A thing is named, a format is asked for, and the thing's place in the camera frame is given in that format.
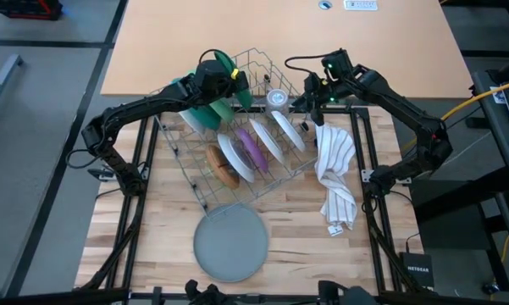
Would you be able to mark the blue striped white plate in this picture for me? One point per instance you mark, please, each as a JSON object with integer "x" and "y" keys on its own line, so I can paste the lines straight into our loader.
{"x": 233, "y": 156}

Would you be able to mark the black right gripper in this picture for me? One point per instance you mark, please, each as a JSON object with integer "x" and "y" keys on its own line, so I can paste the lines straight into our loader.
{"x": 326, "y": 84}

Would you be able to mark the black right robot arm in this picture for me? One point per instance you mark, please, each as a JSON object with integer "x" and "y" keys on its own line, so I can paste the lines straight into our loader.
{"x": 411, "y": 114}

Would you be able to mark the white power strip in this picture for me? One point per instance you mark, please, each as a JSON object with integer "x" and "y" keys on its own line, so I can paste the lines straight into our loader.
{"x": 361, "y": 5}

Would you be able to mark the grey metal bench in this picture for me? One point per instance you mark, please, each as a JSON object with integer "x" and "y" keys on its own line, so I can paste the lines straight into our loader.
{"x": 8, "y": 68}

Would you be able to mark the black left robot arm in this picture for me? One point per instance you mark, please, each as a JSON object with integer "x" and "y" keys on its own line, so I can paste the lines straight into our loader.
{"x": 123, "y": 123}

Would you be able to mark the orange patterned plate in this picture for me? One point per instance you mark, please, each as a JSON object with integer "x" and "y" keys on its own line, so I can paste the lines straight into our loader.
{"x": 267, "y": 142}

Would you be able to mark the black Netgear network switch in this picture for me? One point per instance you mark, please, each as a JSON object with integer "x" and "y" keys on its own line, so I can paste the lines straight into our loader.
{"x": 417, "y": 269}

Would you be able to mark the large white plate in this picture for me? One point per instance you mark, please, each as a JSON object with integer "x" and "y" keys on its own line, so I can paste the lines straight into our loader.
{"x": 190, "y": 120}

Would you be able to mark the purple plate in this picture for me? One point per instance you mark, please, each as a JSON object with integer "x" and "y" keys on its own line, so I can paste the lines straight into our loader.
{"x": 254, "y": 152}

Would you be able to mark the black and red toolbox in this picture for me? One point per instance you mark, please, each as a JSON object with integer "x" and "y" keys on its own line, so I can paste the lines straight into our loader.
{"x": 25, "y": 8}

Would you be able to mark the dark green plate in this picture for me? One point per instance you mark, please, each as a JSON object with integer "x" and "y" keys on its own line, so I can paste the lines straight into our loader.
{"x": 245, "y": 99}

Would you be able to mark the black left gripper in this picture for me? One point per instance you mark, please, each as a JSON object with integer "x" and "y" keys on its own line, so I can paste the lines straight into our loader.
{"x": 211, "y": 80}

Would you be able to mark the clear glass cup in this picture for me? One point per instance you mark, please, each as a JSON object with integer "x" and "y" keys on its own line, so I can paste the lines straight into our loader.
{"x": 277, "y": 101}

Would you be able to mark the white paper label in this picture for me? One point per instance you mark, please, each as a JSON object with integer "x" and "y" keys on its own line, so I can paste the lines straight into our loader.
{"x": 497, "y": 95}

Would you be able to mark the brown plate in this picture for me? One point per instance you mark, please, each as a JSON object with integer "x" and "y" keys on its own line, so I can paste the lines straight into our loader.
{"x": 222, "y": 171}

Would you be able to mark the grey plate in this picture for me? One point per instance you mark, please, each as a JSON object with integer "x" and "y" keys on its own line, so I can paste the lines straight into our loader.
{"x": 230, "y": 243}

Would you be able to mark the white striped dish towel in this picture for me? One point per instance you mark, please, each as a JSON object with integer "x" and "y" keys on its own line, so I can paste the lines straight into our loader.
{"x": 334, "y": 152}

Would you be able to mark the light wooden desk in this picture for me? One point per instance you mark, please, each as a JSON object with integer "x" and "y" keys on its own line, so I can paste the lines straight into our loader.
{"x": 364, "y": 34}

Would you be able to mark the small white plate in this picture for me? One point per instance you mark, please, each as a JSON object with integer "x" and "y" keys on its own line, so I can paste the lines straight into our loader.
{"x": 289, "y": 130}

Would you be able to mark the teal plate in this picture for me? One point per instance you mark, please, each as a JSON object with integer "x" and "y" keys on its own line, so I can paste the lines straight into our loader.
{"x": 205, "y": 116}

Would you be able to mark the black aluminium table frame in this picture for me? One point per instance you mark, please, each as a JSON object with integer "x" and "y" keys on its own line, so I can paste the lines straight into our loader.
{"x": 364, "y": 127}

